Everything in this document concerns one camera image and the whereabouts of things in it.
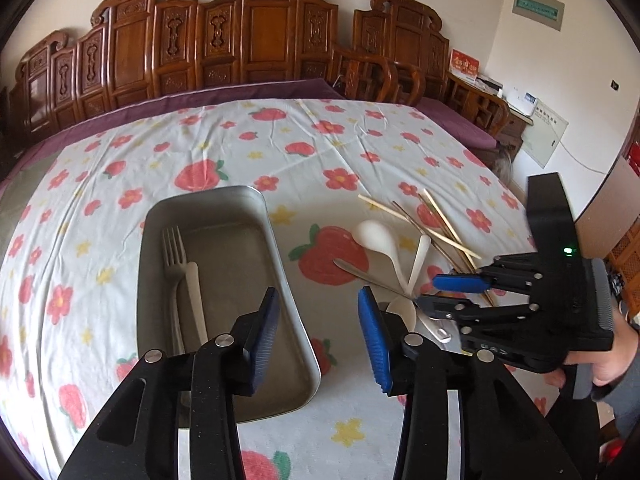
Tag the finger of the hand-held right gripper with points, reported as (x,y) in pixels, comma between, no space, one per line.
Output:
(457,282)
(445,307)

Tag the white plastic knife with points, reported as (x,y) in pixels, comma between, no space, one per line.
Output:
(195,290)

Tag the person's right hand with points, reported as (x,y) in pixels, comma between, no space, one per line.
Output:
(612,360)

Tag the white desk device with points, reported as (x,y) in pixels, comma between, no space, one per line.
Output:
(522,100)

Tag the metal fork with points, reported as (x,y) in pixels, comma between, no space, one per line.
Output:
(172,260)

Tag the red desk calendar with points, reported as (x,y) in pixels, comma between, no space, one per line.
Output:
(464,66)

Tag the wooden armchair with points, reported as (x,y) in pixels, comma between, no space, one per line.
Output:
(370,75)

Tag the brown wooden chopstick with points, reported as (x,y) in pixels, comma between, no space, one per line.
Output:
(415,225)
(432,212)

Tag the white spoon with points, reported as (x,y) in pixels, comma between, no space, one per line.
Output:
(402,312)
(370,235)

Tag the person's right forearm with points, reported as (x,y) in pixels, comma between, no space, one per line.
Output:
(625,405)

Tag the metal spoon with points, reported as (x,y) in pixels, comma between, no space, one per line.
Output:
(365,274)

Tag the wall electrical panel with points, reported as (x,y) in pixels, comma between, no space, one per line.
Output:
(539,9)

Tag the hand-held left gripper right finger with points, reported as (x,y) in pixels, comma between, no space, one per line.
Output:
(372,340)

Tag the beige board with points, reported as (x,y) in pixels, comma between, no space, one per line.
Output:
(610,200)

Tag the light wooden chopstick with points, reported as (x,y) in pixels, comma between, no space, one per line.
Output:
(400,216)
(440,215)

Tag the floral strawberry print sheet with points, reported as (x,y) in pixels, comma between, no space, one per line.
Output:
(125,160)

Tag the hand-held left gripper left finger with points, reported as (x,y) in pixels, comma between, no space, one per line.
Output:
(266,342)

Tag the metal tray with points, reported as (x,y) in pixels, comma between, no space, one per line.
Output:
(235,240)

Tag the white panel board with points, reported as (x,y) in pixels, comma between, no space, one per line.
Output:
(547,132)

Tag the grey round fan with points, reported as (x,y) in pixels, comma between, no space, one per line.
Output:
(504,165)

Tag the carved wooden bench back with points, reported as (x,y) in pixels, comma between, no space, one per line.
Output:
(125,50)
(265,30)
(405,35)

